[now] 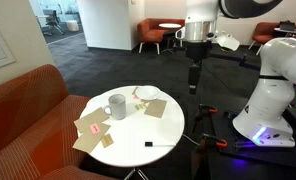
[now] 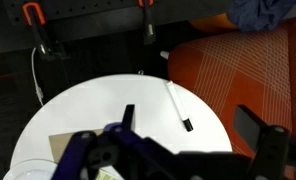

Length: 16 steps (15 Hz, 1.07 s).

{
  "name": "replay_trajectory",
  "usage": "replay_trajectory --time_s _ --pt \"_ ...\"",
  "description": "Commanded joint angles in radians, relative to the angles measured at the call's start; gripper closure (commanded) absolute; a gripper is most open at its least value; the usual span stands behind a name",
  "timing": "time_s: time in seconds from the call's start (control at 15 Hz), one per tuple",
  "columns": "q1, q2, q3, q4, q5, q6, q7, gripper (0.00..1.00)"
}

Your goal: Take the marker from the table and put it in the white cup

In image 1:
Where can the small tan card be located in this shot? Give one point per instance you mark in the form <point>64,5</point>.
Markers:
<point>107,140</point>

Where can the grey office chair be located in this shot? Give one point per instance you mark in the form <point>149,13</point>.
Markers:
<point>52,23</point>

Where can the orange black clamp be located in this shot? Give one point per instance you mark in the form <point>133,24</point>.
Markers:
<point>202,112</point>
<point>208,140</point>

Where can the orange black clamp upper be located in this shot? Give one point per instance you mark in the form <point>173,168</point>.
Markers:
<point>202,112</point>

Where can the round table far right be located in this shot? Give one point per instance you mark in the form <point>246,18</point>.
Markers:
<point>285,29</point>

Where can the orange chair right background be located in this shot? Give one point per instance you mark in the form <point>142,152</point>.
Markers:
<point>263,33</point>

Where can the white bowl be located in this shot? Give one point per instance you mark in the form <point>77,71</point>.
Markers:
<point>147,92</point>

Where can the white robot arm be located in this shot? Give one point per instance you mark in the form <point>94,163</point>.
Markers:
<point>261,119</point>

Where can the small round background table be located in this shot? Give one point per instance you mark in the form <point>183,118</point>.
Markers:
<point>172,27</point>

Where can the white ceramic mug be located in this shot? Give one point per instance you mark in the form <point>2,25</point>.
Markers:
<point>116,106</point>

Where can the pink sticky note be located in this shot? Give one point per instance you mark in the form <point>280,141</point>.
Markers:
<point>95,128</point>

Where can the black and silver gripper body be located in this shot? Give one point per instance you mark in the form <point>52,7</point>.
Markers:
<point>198,36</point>

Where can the brown cardboard sheet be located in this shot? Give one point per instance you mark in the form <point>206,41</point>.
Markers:
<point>156,108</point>
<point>88,140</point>
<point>85,122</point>

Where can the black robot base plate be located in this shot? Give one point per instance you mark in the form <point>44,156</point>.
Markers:
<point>239,146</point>

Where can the white marker with black cap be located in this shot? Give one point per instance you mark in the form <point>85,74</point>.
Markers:
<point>152,144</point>

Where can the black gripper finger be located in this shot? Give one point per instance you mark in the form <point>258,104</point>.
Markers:
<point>199,69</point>
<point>191,79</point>

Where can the orange armchair background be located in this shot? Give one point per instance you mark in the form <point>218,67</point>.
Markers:
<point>149,30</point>

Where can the brown cardboard sheet upper left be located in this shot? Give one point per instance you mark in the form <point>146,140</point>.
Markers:
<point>85,122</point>

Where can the white round ottoman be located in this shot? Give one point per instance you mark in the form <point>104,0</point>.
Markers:
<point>72,25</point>

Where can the large orange sofa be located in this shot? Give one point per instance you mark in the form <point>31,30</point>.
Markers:
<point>37,130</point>

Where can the orange black clamp lower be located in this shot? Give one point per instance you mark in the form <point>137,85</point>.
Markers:
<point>208,140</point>

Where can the small green yellow card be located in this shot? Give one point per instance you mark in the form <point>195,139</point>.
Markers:
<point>140,106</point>

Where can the round white table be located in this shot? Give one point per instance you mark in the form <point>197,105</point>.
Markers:
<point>130,133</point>

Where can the brown cardboard sheet right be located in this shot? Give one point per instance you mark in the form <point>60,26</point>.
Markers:
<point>156,108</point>

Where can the brown cardboard sheet lower left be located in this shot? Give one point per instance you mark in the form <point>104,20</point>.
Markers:
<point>88,140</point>

